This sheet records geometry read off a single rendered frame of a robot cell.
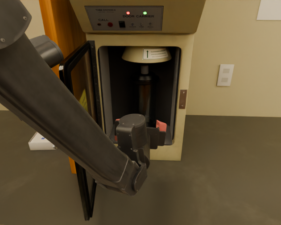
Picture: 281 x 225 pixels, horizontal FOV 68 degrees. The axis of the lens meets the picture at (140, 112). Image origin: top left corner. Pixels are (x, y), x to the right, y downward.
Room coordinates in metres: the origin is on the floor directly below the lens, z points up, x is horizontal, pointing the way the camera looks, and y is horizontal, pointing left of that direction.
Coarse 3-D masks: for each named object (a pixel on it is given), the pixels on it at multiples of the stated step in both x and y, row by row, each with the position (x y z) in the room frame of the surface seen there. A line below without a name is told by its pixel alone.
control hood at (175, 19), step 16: (80, 0) 0.56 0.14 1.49; (96, 0) 0.56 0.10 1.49; (112, 0) 0.56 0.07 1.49; (128, 0) 0.55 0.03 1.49; (144, 0) 0.55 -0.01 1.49; (160, 0) 0.55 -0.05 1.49; (176, 0) 0.55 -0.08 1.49; (192, 0) 0.55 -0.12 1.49; (80, 16) 0.59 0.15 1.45; (176, 16) 0.58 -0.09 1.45; (192, 16) 0.58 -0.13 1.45; (96, 32) 0.64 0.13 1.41; (112, 32) 0.64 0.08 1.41; (128, 32) 0.63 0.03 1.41; (144, 32) 0.63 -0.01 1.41; (160, 32) 0.63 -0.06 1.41; (176, 32) 0.62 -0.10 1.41; (192, 32) 0.62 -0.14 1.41
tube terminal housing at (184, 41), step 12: (96, 36) 0.66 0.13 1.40; (108, 36) 0.66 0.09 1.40; (120, 36) 0.66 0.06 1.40; (132, 36) 0.66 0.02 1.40; (144, 36) 0.65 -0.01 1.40; (156, 36) 0.65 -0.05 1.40; (168, 36) 0.65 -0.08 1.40; (180, 36) 0.65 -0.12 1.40; (192, 36) 0.65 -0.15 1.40; (96, 48) 0.66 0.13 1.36; (180, 48) 0.68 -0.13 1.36; (192, 48) 0.65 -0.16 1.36; (96, 60) 0.66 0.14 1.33; (180, 60) 0.68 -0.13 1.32; (180, 72) 0.68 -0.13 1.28; (180, 84) 0.65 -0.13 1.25; (180, 120) 0.65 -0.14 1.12; (180, 132) 0.65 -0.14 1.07; (180, 144) 0.65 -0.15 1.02; (156, 156) 0.65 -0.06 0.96; (168, 156) 0.65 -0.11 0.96; (180, 156) 0.65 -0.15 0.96
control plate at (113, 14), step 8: (88, 8) 0.57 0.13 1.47; (96, 8) 0.57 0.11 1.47; (104, 8) 0.57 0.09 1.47; (112, 8) 0.57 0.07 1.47; (120, 8) 0.57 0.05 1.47; (128, 8) 0.57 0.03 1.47; (136, 8) 0.57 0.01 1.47; (144, 8) 0.57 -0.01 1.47; (152, 8) 0.57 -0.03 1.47; (160, 8) 0.56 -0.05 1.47; (88, 16) 0.59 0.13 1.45; (96, 16) 0.59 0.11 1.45; (104, 16) 0.59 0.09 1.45; (112, 16) 0.59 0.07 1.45; (120, 16) 0.59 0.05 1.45; (128, 16) 0.59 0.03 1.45; (136, 16) 0.58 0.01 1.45; (144, 16) 0.58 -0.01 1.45; (152, 16) 0.58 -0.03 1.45; (160, 16) 0.58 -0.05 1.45; (96, 24) 0.61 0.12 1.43; (104, 24) 0.61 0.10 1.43; (128, 24) 0.61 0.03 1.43; (136, 24) 0.61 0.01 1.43; (144, 24) 0.60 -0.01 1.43; (152, 24) 0.60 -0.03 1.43; (160, 24) 0.60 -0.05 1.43
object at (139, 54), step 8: (128, 48) 0.71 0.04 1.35; (136, 48) 0.69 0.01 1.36; (144, 48) 0.68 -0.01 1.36; (152, 48) 0.69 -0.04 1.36; (160, 48) 0.70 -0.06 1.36; (168, 48) 0.74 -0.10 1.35; (128, 56) 0.70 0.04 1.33; (136, 56) 0.68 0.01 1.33; (144, 56) 0.67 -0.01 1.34; (152, 56) 0.67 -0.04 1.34; (160, 56) 0.68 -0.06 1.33; (168, 56) 0.71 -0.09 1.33
